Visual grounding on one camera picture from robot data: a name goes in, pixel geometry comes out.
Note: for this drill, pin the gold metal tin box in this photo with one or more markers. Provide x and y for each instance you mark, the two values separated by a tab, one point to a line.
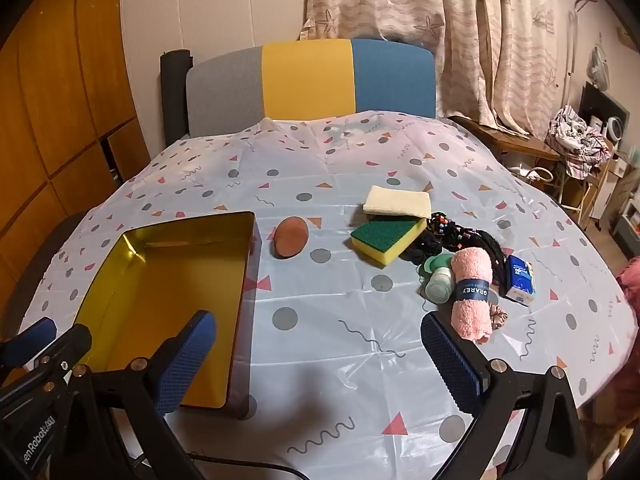
165	300

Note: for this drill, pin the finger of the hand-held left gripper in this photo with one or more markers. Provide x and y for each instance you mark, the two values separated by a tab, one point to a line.
75	342
27	340

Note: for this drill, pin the black monitor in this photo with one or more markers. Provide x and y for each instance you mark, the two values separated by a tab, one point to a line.
600	102

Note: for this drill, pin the grey yellow blue chair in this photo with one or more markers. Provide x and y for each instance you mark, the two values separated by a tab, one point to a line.
305	80

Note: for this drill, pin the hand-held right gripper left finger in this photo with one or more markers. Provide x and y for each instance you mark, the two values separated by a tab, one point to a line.
186	362

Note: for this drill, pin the beige patterned curtain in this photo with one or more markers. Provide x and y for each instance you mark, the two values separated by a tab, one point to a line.
400	0

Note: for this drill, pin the wooden side table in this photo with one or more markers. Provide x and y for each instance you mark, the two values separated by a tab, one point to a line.
515	142

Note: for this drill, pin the black scrunchie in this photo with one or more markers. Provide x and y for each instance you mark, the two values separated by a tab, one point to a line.
425	251

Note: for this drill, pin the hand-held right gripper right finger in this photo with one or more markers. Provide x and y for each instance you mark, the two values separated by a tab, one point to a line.
452	370

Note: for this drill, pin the small green capped bottle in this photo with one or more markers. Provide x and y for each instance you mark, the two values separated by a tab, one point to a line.
437	280

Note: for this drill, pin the pink towel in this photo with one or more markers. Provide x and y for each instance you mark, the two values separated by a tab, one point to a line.
470	290

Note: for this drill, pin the pale yellow folded cloth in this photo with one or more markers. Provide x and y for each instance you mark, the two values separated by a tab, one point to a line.
397	201

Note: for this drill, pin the white patterned tablecloth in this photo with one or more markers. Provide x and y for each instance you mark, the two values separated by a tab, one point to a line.
320	170

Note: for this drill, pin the pile of clothes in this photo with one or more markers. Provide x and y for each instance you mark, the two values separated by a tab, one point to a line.
580	140

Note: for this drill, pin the pink garment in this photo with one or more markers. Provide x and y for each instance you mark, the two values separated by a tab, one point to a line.
631	285

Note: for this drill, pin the green and yellow scrub sponge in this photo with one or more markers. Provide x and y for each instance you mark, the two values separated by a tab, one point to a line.
387	237

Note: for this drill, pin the white round device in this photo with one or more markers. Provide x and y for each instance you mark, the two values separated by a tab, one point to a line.
616	127

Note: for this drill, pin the brown egg-shaped makeup sponge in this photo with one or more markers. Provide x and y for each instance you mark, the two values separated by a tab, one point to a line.
290	237

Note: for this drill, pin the blue tissue pack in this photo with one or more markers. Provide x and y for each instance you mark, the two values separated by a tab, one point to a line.
519	280

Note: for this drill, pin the wooden wardrobe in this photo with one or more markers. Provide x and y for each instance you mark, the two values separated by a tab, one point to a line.
55	110

